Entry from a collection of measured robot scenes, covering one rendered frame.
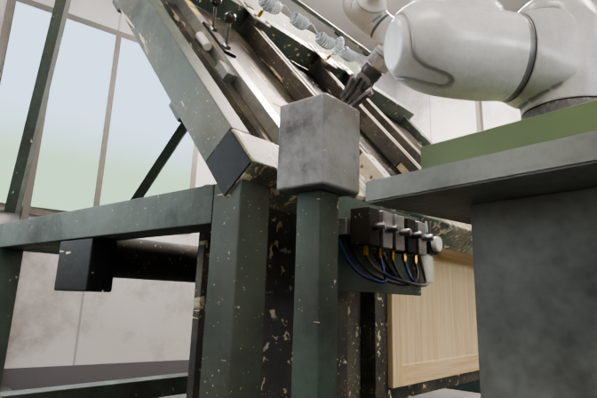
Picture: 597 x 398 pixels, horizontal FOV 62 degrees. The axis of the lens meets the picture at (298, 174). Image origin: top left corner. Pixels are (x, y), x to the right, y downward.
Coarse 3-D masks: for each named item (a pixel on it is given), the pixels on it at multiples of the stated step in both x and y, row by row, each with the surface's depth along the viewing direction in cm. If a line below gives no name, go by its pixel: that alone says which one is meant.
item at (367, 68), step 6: (366, 66) 176; (360, 72) 181; (366, 72) 176; (372, 72) 175; (378, 72) 175; (366, 78) 178; (372, 78) 176; (378, 78) 177; (366, 84) 178; (372, 84) 178
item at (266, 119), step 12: (180, 0) 186; (192, 12) 179; (192, 24) 177; (216, 48) 164; (216, 60) 163; (228, 60) 159; (240, 72) 156; (240, 84) 152; (252, 84) 154; (252, 96) 147; (252, 108) 146; (264, 108) 143; (264, 120) 142; (276, 120) 141; (276, 132) 138; (276, 144) 137
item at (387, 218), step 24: (360, 216) 119; (384, 216) 123; (408, 216) 154; (360, 240) 118; (384, 240) 121; (408, 240) 131; (432, 240) 135; (360, 264) 122; (384, 264) 139; (408, 264) 150; (432, 264) 148; (360, 288) 129; (384, 288) 138; (408, 288) 148
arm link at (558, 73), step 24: (552, 0) 86; (576, 0) 85; (552, 24) 82; (576, 24) 82; (552, 48) 81; (576, 48) 81; (552, 72) 81; (576, 72) 81; (528, 96) 85; (552, 96) 82; (576, 96) 80
